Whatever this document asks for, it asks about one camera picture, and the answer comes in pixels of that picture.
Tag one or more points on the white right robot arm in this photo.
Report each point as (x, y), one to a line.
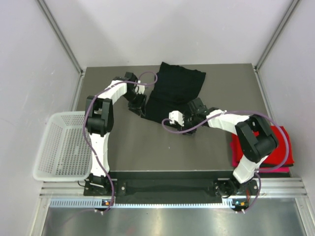
(256, 138)

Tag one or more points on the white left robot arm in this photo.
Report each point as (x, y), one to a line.
(99, 117)

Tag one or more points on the folded red t shirt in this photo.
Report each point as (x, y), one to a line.
(275, 158)

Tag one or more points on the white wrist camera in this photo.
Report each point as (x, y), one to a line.
(176, 117)
(140, 89)

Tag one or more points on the left aluminium frame post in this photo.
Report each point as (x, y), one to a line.
(58, 33)

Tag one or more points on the aluminium front rail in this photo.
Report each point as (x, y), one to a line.
(271, 188)

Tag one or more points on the right aluminium frame post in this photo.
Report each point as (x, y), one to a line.
(276, 34)

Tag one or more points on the black t shirt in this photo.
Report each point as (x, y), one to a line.
(175, 88)

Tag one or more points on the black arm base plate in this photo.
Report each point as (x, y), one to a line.
(169, 187)

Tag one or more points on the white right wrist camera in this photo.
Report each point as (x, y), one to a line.
(176, 117)

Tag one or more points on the aluminium frame post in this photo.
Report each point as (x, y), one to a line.
(58, 33)
(276, 34)

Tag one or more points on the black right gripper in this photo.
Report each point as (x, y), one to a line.
(180, 128)

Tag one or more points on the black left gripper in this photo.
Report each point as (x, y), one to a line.
(139, 107)

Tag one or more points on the white plastic basket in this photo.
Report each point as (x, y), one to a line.
(63, 155)

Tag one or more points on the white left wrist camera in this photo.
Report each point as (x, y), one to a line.
(140, 89)

